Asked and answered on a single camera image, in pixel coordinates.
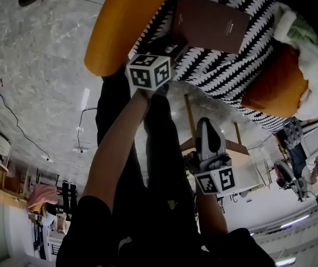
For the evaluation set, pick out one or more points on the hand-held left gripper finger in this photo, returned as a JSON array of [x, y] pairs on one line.
[[181, 54]]

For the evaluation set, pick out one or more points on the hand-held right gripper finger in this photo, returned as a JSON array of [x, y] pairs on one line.
[[201, 143], [218, 146]]

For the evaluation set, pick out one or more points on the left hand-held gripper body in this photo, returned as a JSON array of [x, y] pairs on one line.
[[147, 74]]

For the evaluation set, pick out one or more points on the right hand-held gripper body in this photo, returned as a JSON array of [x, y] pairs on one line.
[[214, 177]]

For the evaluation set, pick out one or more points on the brown notebook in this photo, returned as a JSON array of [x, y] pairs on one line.
[[211, 24]]

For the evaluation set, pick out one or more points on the orange sofa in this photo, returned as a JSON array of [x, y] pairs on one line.
[[111, 37]]

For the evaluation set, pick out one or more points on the person's right forearm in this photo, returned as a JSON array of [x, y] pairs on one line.
[[210, 210]]

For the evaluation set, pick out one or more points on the person's left forearm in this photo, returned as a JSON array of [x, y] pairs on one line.
[[114, 149]]

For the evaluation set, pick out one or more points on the wooden coffee table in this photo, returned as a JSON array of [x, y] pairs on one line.
[[245, 163]]

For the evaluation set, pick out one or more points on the person's right grey shoe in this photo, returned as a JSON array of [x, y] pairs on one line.
[[162, 89]]

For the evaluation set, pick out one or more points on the black white striped blanket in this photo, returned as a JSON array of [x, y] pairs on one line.
[[222, 74]]

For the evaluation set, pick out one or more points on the person's black clothed body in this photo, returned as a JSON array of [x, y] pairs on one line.
[[158, 177]]

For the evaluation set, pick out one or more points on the grey patterned cloth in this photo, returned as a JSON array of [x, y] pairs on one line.
[[293, 132]]

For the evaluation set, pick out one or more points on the orange cushion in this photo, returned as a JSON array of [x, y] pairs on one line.
[[275, 88]]

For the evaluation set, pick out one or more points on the pink cloth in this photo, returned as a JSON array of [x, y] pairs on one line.
[[43, 196]]

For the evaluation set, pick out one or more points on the wooden crate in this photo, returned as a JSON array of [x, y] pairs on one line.
[[11, 188]]

